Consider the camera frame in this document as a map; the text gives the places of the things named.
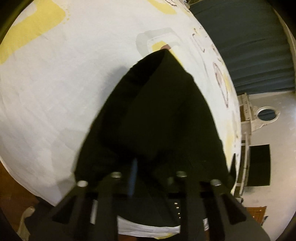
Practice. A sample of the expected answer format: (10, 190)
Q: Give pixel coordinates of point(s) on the white ornate vanity with mirror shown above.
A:
(253, 117)

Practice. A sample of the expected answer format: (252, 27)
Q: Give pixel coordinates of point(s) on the black pants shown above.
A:
(158, 116)

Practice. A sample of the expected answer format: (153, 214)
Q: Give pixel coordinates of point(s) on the white tv console shelf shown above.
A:
(244, 166)

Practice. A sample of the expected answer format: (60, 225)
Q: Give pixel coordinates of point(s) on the white patterned bed sheet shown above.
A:
(60, 60)

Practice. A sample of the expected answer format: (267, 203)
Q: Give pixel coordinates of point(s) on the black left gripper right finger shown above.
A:
(171, 189)

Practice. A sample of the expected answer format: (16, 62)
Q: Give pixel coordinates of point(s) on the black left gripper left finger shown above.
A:
(132, 179)

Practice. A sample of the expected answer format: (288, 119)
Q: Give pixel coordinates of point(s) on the dark green curtain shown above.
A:
(252, 43)

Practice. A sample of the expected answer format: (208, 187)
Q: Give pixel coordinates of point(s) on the black television screen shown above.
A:
(260, 166)

